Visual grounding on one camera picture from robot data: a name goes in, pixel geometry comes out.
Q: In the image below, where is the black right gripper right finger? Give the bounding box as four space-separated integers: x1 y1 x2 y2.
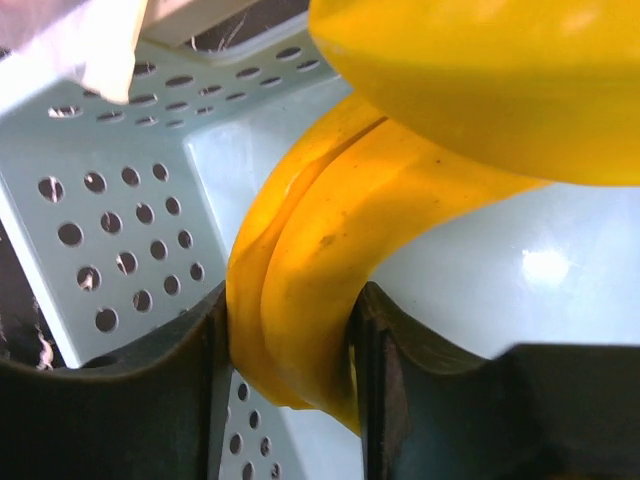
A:
351 282 639 479

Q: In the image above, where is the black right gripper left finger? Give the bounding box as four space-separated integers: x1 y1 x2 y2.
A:
1 287 232 479

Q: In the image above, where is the yellow banana bunch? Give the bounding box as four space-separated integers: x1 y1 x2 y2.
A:
226 94 540 432

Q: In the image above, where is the yellow starfruit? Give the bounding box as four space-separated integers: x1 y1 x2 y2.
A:
309 1 639 186

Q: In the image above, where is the white dotted zip bag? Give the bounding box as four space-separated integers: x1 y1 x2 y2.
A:
1 1 308 113

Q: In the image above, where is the light blue plastic basket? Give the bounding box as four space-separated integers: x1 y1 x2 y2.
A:
1 16 639 479

